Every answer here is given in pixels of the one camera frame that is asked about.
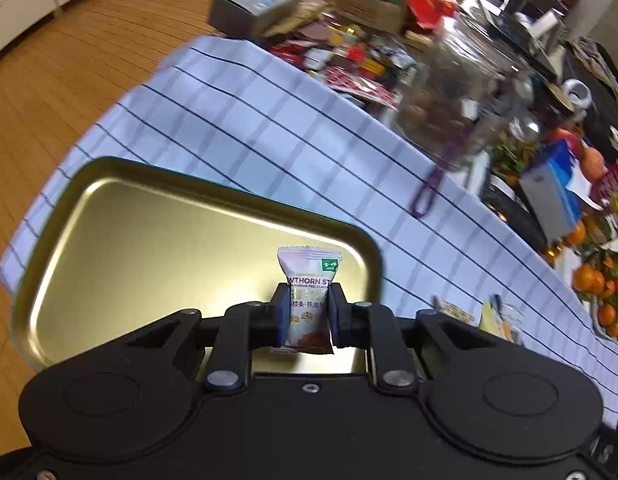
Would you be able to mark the glass jar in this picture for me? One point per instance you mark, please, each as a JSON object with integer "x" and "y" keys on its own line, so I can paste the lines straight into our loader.
{"x": 454, "y": 90}

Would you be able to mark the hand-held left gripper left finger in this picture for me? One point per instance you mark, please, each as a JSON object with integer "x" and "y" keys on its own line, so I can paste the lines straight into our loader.
{"x": 280, "y": 312}

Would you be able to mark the white cabinet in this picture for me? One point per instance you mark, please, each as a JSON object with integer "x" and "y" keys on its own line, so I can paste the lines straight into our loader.
{"x": 19, "y": 20}

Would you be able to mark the white round device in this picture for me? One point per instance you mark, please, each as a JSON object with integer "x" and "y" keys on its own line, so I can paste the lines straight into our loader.
{"x": 575, "y": 92}

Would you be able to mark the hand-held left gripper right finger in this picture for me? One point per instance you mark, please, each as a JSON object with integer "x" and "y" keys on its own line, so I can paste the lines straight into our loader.
{"x": 333, "y": 315}

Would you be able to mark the blue tissue box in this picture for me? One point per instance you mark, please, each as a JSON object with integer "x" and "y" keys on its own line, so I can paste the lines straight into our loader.
{"x": 554, "y": 185}

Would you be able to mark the silver metal ball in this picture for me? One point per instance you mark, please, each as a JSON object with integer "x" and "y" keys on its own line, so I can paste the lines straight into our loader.
{"x": 526, "y": 128}

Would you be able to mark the red bag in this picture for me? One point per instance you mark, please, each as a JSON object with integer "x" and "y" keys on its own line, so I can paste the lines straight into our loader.
{"x": 429, "y": 7}

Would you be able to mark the pile of mandarins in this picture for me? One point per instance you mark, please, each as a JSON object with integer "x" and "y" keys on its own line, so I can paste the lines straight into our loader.
{"x": 589, "y": 280}

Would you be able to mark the large orange fruit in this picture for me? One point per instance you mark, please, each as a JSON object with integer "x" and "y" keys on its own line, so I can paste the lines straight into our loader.
{"x": 594, "y": 162}

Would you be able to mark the white tray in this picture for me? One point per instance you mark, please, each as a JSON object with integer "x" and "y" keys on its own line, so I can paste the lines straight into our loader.
{"x": 564, "y": 262}

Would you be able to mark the pink snack packet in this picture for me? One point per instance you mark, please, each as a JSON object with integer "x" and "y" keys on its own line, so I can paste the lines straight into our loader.
{"x": 309, "y": 270}

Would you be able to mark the black round tray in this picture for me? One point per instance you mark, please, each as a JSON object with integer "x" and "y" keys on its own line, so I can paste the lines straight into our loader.
{"x": 511, "y": 212}

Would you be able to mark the grey cardboard box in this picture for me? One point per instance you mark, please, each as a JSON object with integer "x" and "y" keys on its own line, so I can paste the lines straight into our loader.
{"x": 249, "y": 5}

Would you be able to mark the gold metal tray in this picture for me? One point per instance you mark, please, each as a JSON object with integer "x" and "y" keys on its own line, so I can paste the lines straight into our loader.
{"x": 164, "y": 260}

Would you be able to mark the pile of assorted snack packets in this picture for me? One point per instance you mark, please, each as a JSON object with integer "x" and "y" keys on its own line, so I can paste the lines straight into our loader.
{"x": 349, "y": 60}

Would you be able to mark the white checked tablecloth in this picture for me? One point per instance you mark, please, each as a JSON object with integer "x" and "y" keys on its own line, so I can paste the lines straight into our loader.
{"x": 289, "y": 135}

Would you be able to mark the brown patterned snack packet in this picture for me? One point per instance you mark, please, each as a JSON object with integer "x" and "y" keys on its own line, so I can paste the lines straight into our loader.
{"x": 455, "y": 311}

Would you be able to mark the yellow green snack packet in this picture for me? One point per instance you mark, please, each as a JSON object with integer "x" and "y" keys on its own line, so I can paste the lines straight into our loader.
{"x": 499, "y": 322}

